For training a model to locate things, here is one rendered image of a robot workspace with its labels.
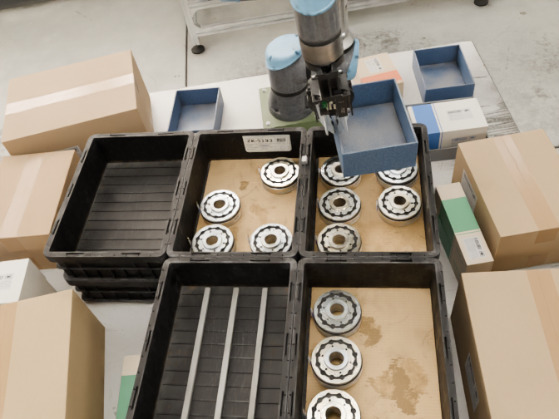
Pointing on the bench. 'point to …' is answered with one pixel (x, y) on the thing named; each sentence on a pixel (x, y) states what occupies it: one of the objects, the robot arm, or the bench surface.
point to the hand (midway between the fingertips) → (335, 125)
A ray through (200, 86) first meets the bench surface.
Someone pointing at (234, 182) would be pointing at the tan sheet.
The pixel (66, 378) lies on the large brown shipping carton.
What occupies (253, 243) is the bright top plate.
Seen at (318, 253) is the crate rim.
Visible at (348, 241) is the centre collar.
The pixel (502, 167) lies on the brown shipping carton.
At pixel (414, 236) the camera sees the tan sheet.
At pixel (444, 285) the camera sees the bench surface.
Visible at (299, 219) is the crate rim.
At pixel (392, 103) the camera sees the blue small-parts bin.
